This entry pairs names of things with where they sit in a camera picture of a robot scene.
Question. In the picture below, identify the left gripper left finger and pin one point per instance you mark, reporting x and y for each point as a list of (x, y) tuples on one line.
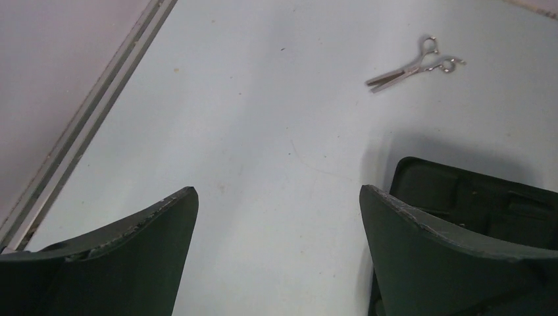
[(132, 266)]

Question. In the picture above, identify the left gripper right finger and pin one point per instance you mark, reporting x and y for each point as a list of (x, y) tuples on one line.
[(428, 266)]

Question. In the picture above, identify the black zippered tool case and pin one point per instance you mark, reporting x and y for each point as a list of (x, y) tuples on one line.
[(491, 206)]

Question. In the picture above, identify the silver scissors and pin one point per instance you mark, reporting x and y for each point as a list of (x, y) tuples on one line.
[(428, 45)]

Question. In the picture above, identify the left aluminium frame post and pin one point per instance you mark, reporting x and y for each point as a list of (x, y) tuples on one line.
[(41, 193)]

